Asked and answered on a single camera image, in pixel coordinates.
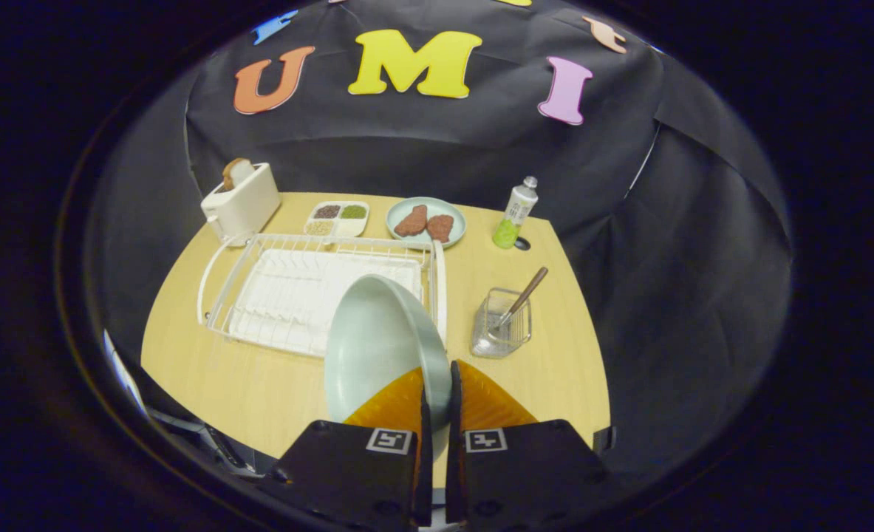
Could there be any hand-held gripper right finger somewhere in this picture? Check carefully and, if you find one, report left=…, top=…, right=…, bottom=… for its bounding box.
left=444, top=359, right=618, bottom=532

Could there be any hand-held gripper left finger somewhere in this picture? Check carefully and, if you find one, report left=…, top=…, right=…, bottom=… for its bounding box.
left=259, top=366, right=434, bottom=532

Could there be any metal wire basket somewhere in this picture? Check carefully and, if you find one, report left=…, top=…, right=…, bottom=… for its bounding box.
left=471, top=288, right=533, bottom=359

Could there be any white wire dish rack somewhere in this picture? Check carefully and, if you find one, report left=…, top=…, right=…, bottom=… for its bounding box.
left=197, top=233, right=448, bottom=359

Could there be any spoon with brown handle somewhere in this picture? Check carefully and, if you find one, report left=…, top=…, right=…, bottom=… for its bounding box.
left=490, top=267, right=549, bottom=331

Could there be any white divided grain dish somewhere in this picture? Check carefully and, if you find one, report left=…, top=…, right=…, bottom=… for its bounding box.
left=304, top=200, right=371, bottom=239

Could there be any pale green plate with meat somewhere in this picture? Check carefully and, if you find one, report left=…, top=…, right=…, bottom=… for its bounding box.
left=386, top=197, right=468, bottom=250

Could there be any white drip tray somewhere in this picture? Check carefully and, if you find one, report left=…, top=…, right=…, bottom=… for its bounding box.
left=228, top=248, right=423, bottom=358

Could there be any green drink bottle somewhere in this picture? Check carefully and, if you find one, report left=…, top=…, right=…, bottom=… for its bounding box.
left=492, top=176, right=539, bottom=250

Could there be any white object beside table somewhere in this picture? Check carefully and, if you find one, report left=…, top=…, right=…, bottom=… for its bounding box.
left=115, top=355, right=149, bottom=416

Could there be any black backdrop cloth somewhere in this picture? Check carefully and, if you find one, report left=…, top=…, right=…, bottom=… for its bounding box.
left=86, top=0, right=792, bottom=474

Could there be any white toaster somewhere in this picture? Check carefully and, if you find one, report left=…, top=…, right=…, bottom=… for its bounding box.
left=200, top=163, right=281, bottom=247

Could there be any bread slice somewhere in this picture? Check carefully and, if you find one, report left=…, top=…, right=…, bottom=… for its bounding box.
left=222, top=157, right=255, bottom=191

